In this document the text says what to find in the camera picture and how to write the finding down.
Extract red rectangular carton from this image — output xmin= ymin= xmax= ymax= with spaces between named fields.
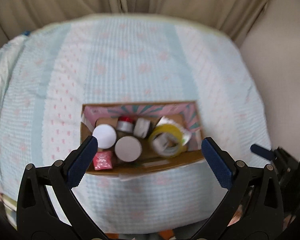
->
xmin=93 ymin=151 xmax=113 ymax=171

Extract green label white jar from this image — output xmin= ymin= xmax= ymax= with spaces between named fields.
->
xmin=93 ymin=124 xmax=117 ymax=149

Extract large white lid jar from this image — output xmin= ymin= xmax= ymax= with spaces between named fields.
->
xmin=115 ymin=136 xmax=142 ymax=162

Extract yellow tape roll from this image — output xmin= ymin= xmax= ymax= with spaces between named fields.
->
xmin=148 ymin=125 xmax=187 ymax=158

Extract cardboard box pink flaps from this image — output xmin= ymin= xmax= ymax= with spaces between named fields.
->
xmin=80 ymin=101 xmax=204 ymax=176

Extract small silver red tin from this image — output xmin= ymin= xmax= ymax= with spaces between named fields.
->
xmin=116 ymin=116 xmax=135 ymax=133

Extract white jar black lid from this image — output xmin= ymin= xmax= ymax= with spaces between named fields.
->
xmin=133 ymin=118 xmax=151 ymax=139

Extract white pill bottle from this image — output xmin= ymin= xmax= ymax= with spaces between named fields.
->
xmin=156 ymin=116 xmax=192 ymax=145

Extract blue checkered bed cover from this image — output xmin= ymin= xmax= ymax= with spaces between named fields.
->
xmin=0 ymin=16 xmax=271 ymax=234

